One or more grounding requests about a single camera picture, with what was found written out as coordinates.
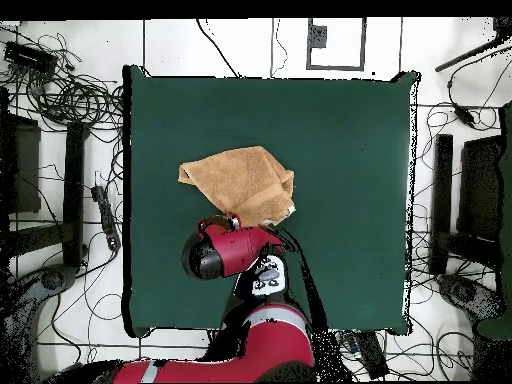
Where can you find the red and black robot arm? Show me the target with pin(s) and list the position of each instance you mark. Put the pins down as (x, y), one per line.
(248, 248)

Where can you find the black stand bar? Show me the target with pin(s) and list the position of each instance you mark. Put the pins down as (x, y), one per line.
(74, 180)
(442, 180)

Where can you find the black slanted rod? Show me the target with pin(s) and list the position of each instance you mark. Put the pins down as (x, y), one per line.
(468, 54)

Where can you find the black power adapter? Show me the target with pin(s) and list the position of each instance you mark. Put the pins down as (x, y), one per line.
(464, 114)

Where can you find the grey square frame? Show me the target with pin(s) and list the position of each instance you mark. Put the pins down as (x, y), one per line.
(336, 68)

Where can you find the dark green table cloth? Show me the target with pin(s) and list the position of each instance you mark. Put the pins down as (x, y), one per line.
(180, 160)

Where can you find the black power strip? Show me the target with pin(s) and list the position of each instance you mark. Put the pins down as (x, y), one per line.
(372, 356)
(107, 220)

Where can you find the black flat box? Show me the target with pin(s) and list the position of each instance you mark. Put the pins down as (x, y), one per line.
(30, 58)

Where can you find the tan terry towel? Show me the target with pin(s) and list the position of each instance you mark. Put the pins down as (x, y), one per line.
(240, 180)

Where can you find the dark flat panel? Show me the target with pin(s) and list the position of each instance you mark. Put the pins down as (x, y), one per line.
(24, 168)
(480, 188)

